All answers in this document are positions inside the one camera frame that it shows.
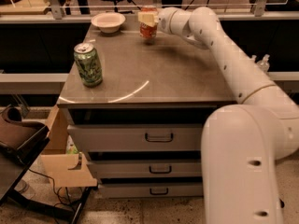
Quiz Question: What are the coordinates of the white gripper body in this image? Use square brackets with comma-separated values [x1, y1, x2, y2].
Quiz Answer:
[158, 7, 179, 34]

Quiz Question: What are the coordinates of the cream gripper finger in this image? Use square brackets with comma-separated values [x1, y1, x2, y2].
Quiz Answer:
[138, 11, 158, 27]

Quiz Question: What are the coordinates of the red coke can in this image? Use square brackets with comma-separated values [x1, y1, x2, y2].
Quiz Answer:
[138, 6, 158, 39]

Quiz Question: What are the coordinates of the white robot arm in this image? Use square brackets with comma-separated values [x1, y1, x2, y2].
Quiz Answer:
[138, 7, 299, 224]

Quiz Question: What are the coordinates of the white paper bowl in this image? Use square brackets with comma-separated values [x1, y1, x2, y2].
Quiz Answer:
[92, 12, 125, 34]

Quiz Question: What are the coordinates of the green soda can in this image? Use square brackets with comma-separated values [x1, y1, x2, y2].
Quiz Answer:
[74, 42, 103, 87]

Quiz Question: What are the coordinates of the metal railing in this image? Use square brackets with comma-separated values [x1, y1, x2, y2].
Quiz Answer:
[0, 0, 299, 21]

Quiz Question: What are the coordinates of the left clear plastic bottle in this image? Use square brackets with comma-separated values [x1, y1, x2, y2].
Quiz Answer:
[250, 55, 257, 62]

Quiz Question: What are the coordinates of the clear plastic bottle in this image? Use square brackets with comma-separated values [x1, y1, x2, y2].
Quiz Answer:
[256, 54, 270, 73]
[250, 55, 257, 62]

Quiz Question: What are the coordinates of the grey drawer cabinet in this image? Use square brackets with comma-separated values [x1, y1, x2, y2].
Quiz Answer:
[57, 16, 234, 187]

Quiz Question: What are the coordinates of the right clear plastic bottle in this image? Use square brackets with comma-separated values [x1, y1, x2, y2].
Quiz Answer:
[256, 54, 270, 73]

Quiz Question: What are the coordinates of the top grey drawer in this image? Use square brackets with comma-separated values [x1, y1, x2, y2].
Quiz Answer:
[67, 125, 202, 152]

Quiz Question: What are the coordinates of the grey drawer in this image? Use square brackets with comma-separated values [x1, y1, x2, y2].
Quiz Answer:
[98, 182, 203, 199]
[87, 160, 202, 179]
[67, 125, 202, 152]

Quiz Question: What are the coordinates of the middle grey drawer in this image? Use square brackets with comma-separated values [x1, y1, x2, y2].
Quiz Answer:
[87, 160, 202, 179]

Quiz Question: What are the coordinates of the cardboard box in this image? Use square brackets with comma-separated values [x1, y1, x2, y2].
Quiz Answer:
[41, 105, 97, 188]

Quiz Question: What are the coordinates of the bottom grey drawer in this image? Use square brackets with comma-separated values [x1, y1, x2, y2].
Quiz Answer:
[98, 182, 203, 199]

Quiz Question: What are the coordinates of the brown padded chair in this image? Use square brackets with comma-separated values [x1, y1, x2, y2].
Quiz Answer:
[0, 105, 49, 164]

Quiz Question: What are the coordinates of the black floor cable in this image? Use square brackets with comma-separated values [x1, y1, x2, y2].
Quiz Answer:
[28, 167, 82, 207]

